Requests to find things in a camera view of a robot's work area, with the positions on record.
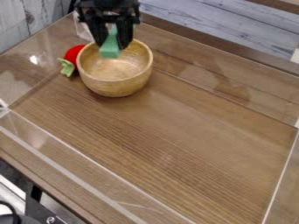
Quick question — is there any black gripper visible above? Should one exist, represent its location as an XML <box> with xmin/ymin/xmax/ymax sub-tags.
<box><xmin>75</xmin><ymin>0</ymin><xmax>140</xmax><ymax>50</ymax></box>

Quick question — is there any clear acrylic corner bracket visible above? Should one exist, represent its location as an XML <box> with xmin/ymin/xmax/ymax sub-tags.
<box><xmin>72</xmin><ymin>11</ymin><xmax>93</xmax><ymax>42</ymax></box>

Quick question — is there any black table leg bracket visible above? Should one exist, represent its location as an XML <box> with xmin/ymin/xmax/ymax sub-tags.
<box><xmin>24</xmin><ymin>185</ymin><xmax>77</xmax><ymax>224</ymax></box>

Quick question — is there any black cable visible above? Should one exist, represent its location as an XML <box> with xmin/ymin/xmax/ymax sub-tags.
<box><xmin>0</xmin><ymin>200</ymin><xmax>23</xmax><ymax>224</ymax></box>

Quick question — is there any red plush strawberry toy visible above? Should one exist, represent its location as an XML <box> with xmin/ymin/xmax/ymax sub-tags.
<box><xmin>57</xmin><ymin>45</ymin><xmax>85</xmax><ymax>77</ymax></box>

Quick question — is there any green rectangular block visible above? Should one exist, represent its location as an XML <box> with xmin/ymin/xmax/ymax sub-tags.
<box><xmin>99</xmin><ymin>25</ymin><xmax>120</xmax><ymax>59</ymax></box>

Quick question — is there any clear acrylic tray wall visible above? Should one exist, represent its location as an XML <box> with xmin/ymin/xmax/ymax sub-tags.
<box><xmin>0</xmin><ymin>104</ymin><xmax>195</xmax><ymax>224</ymax></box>

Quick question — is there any brown wooden bowl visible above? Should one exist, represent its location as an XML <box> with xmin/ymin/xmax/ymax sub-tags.
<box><xmin>76</xmin><ymin>39</ymin><xmax>153</xmax><ymax>97</ymax></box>

